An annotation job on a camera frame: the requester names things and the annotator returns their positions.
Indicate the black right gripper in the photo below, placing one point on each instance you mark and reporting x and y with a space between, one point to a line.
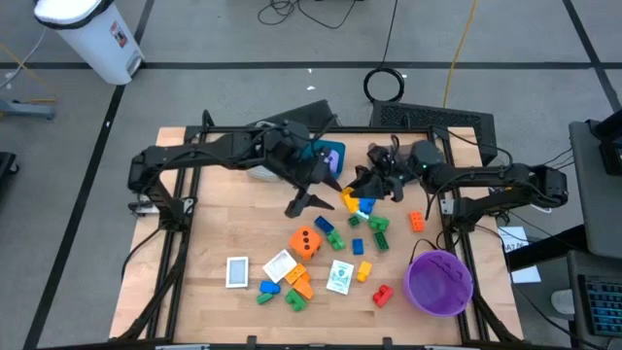
391 180

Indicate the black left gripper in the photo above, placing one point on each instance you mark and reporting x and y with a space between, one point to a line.
301 165

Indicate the large blue toy block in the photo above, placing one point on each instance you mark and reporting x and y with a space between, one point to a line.
368 205

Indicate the yellow-orange toy block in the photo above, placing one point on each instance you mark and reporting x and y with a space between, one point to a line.
350 201

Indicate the mint toy brick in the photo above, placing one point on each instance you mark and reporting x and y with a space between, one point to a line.
360 217

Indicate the orange foam die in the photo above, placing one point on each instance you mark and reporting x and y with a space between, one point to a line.
303 243

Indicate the dark green brick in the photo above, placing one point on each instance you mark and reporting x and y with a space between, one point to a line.
381 241

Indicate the orange-red toy brick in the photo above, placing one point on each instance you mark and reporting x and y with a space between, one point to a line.
417 221

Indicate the white playing card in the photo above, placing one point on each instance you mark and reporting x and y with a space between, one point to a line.
279 266

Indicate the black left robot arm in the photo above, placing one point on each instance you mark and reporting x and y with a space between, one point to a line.
218 148

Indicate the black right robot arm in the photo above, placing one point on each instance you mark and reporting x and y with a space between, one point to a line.
486 175

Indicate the dark blue toy brick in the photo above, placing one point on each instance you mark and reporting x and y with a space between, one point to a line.
324 224

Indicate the small green toy brick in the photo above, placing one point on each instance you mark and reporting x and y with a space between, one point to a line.
354 221

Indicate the teal plastic bin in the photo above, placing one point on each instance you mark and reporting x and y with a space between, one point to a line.
337 145

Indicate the light grey plastic bin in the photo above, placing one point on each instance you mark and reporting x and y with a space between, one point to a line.
257 174

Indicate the small blue toy brick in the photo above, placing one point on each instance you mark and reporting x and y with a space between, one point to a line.
357 246

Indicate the black flat panel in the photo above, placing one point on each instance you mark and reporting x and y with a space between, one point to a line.
306 114

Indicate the orange studded toy brick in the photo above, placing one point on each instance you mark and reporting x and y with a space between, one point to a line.
295 273

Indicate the yellow toy block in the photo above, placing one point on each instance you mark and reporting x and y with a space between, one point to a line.
364 271

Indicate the teal printed card deck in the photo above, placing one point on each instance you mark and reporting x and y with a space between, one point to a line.
340 277

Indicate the black perforated panel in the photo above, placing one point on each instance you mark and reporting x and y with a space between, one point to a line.
437 116

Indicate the orange toy block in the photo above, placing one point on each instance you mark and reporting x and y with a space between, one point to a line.
303 289

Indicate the bright green toy block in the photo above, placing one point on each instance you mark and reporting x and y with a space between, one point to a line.
294 300

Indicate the white framed card box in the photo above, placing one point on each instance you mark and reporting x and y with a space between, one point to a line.
237 272

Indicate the red toy block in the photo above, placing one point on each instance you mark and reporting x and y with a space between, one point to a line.
383 295

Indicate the small green toy block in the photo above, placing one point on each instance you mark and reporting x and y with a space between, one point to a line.
264 299

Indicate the white paper sheet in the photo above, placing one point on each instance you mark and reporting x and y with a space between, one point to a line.
512 237

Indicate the white computer mouse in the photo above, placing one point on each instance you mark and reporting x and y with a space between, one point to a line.
563 302

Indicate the black desk device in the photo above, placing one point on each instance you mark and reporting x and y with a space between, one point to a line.
612 150

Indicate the white pedal trash bin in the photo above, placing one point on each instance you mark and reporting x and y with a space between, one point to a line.
97 44

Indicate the black keyboard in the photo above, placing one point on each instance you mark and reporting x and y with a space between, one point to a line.
602 306

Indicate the grey stand foot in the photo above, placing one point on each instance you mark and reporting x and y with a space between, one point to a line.
29 109

